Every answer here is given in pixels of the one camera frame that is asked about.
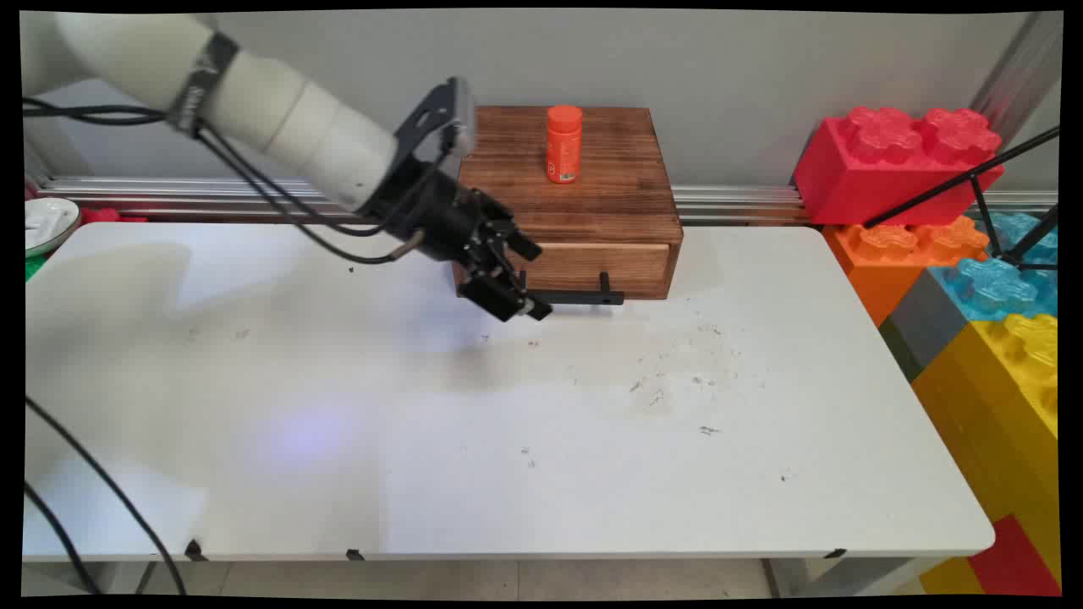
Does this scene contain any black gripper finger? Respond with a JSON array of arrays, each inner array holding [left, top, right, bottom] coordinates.
[[458, 250, 555, 323], [494, 223, 544, 262]]

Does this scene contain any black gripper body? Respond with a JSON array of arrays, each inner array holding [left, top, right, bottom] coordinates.
[[359, 156, 519, 265]]

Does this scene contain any wooden drawer with black handle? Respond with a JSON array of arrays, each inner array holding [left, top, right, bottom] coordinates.
[[474, 242, 672, 308]]

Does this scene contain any dark wooden drawer cabinet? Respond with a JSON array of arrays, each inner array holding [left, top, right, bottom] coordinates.
[[451, 105, 684, 302]]

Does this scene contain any orange plastic bottle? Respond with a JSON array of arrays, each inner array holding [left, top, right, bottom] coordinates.
[[546, 104, 584, 185]]

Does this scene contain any red flat piece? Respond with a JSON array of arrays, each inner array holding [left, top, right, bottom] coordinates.
[[80, 206, 150, 226]]

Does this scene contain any red giant toy brick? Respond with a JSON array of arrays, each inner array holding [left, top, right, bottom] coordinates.
[[793, 105, 1007, 228]]

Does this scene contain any orange giant toy brick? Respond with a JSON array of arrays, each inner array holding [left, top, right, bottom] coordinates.
[[822, 215, 992, 329]]

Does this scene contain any white round dish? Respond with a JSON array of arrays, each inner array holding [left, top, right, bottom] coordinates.
[[25, 196, 82, 255]]

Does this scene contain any grey giant toy brick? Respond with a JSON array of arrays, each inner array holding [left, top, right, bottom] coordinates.
[[877, 268, 967, 383]]

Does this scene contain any black tripod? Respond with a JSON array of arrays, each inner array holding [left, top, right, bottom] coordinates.
[[862, 124, 1061, 272]]

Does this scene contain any translucent blue giant toy brick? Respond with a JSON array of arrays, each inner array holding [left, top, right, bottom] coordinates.
[[931, 211, 1060, 323]]

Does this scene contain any yellow giant toy brick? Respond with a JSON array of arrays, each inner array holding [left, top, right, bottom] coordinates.
[[910, 312, 1061, 586]]

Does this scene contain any small red toy brick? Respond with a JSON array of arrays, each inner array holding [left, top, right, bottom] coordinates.
[[966, 513, 1061, 598]]

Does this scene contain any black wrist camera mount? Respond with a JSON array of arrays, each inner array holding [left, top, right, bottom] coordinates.
[[393, 77, 477, 163]]

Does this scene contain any black cable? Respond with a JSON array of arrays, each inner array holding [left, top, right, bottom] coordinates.
[[21, 96, 428, 596], [21, 108, 399, 596]]

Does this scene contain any aluminium rail along wall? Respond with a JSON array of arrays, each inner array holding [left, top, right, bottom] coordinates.
[[37, 175, 1060, 227]]

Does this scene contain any grey velcro strap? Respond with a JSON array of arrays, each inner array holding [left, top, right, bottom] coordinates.
[[168, 31, 241, 138]]

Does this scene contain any white table leg frame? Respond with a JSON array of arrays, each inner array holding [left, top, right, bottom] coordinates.
[[21, 560, 158, 596], [761, 556, 950, 598]]

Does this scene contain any aluminium profile post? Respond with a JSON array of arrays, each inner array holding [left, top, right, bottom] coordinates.
[[968, 12, 1064, 141]]

